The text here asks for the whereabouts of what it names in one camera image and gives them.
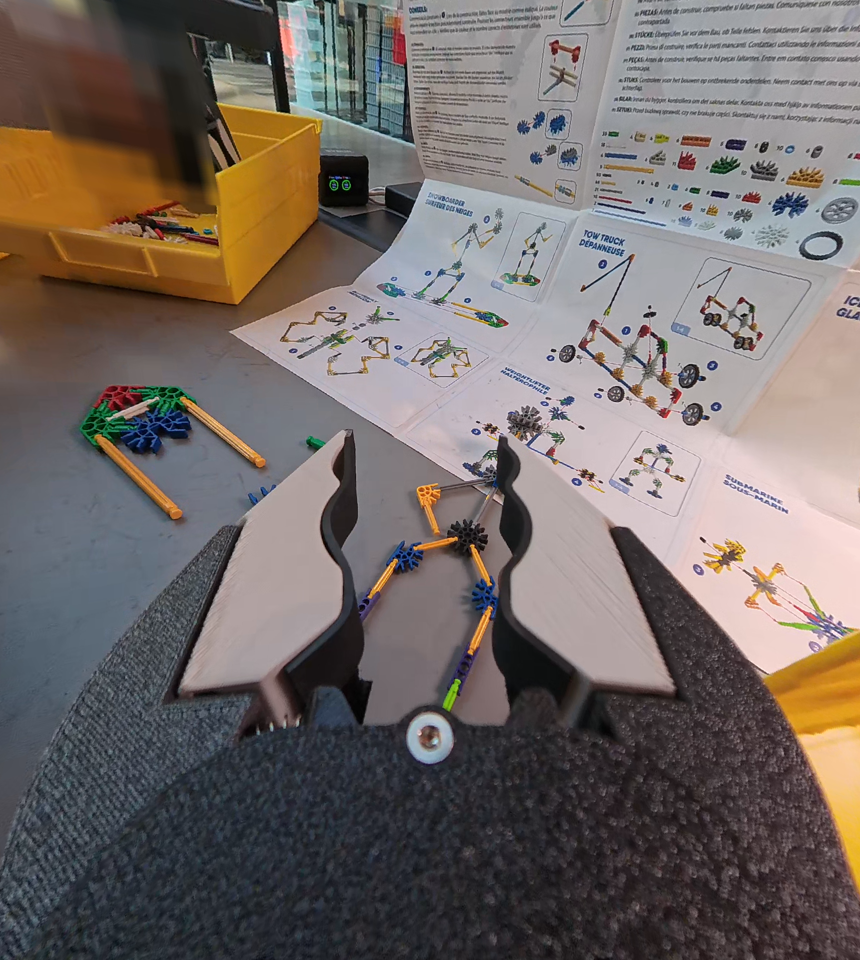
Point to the white instruction sheet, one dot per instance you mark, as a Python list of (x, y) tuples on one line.
[(775, 420)]

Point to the black power adapter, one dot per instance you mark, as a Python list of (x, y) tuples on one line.
[(403, 199)]

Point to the person's left hand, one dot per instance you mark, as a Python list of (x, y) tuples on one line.
[(24, 90)]

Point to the red corner toy connector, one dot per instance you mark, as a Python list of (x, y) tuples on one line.
[(118, 396)]

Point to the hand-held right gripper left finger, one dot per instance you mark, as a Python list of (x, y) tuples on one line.
[(265, 600)]

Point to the pile of toy pieces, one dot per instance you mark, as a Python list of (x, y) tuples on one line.
[(159, 225)]

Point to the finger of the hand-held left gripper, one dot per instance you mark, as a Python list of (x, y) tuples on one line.
[(223, 142)]

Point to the grey desk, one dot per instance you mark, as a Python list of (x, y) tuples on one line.
[(62, 600)]

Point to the black device with display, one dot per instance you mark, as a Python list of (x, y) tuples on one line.
[(343, 180)]

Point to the colourful toy rod figure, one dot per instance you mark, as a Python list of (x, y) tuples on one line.
[(467, 536)]

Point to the long yellow toy rod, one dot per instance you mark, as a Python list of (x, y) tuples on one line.
[(223, 433), (137, 476)]

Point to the white toy rod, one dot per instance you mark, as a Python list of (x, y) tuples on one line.
[(133, 410)]

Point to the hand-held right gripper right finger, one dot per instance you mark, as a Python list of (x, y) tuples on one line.
[(595, 600)]

